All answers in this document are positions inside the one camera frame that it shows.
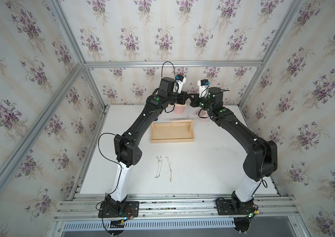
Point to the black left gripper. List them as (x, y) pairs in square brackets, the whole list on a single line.
[(183, 98)]

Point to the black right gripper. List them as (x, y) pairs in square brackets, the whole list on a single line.
[(195, 100)]

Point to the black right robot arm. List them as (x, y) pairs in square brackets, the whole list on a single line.
[(261, 156)]

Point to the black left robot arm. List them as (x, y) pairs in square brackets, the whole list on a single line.
[(126, 145)]

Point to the wooden jewelry display stand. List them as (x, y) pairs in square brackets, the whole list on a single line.
[(178, 131)]

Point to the pink pen holder cup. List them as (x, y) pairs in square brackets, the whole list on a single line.
[(179, 109)]

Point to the pink calculator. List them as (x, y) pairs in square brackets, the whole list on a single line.
[(202, 114)]

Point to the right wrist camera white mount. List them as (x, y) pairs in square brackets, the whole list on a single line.
[(203, 87)]

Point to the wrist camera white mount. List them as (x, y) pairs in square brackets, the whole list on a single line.
[(203, 87), (180, 80)]

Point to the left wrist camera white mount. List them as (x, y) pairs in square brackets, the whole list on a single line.
[(180, 80)]

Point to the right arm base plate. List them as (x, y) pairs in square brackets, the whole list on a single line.
[(235, 207)]

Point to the aluminium mounting rail frame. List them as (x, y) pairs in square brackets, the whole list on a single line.
[(163, 212)]

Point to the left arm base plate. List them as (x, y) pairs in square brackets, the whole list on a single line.
[(124, 209)]

